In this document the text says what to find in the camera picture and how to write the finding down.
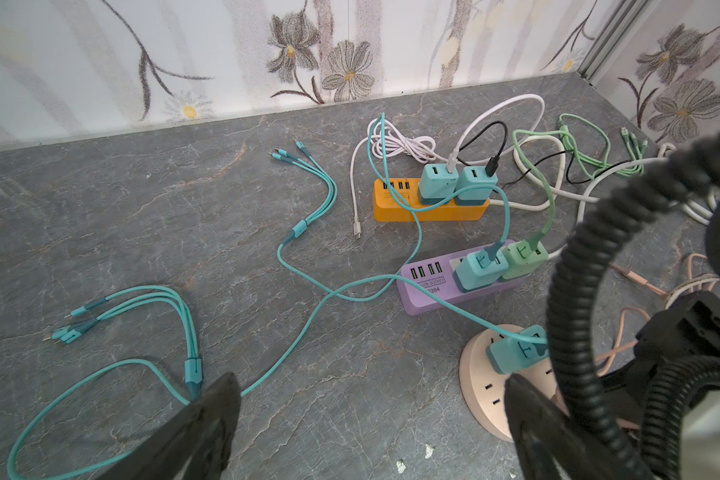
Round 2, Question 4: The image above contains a teal charger plug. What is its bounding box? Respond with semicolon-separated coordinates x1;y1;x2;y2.
5;112;550;480

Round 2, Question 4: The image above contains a green charger plug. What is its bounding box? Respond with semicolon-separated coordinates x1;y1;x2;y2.
502;112;649;282

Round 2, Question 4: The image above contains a purple power strip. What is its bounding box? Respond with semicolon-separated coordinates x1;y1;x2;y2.
396;246;527;316

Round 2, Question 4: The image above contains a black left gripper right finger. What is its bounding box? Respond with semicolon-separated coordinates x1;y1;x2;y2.
504;374;624;479

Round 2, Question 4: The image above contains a teal charger black cable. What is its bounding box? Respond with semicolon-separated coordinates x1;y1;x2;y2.
455;119;637;208

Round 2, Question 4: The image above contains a pink round power strip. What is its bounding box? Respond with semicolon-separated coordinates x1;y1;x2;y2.
459;329;557;442

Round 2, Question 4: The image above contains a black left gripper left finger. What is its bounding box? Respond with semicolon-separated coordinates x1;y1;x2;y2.
100;372;241;479

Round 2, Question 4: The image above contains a light green charging cable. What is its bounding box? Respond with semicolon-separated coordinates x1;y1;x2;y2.
511;112;649;241

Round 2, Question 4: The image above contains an orange power strip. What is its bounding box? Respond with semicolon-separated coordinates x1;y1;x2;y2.
373;178;491;223

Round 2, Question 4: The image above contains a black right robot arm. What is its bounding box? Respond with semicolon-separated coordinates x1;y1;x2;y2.
547;133;720;479

